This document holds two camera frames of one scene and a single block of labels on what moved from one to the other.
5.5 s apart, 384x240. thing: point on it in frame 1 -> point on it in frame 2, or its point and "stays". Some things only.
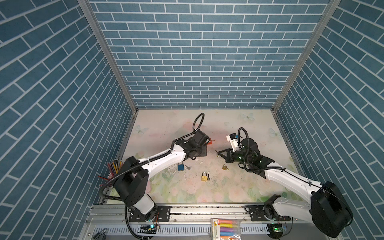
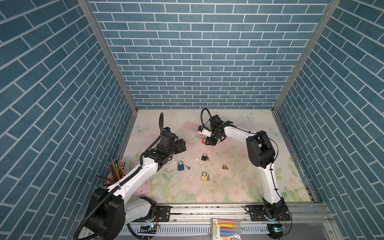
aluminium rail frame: (111, 221) stays
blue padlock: (180, 166) stays
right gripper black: (228, 158) -> (211, 142)
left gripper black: (204, 150) -> (180, 148)
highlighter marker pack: (225, 229) stays
